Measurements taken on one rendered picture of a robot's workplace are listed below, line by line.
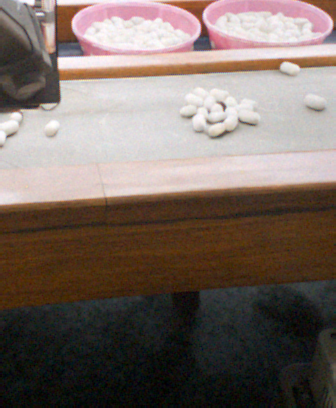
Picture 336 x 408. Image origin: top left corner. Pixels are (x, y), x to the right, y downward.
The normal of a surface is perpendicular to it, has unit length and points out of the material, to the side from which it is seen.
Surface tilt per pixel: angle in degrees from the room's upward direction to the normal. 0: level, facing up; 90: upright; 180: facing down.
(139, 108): 0
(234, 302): 0
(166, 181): 0
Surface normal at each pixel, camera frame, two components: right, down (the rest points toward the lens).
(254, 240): 0.16, 0.53
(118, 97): 0.03, -0.85
